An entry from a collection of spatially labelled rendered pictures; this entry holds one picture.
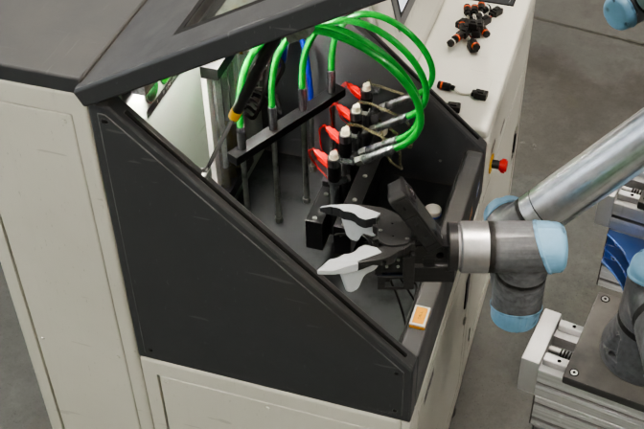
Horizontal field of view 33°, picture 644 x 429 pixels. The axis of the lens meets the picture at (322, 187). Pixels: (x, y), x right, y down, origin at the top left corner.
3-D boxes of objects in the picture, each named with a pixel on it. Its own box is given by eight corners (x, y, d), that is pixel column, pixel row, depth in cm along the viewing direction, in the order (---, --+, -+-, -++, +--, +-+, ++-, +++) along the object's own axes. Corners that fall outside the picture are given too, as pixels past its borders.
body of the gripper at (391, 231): (372, 290, 155) (456, 290, 155) (373, 242, 150) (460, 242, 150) (372, 258, 161) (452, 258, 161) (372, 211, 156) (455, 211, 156)
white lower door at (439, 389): (404, 588, 257) (416, 417, 212) (396, 586, 258) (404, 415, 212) (462, 380, 303) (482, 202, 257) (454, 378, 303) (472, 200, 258)
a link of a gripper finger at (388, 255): (364, 276, 148) (414, 253, 152) (364, 267, 147) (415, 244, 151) (344, 259, 151) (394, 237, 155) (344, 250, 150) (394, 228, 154)
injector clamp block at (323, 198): (351, 280, 233) (350, 229, 223) (307, 270, 236) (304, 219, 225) (391, 179, 257) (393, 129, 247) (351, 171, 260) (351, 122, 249)
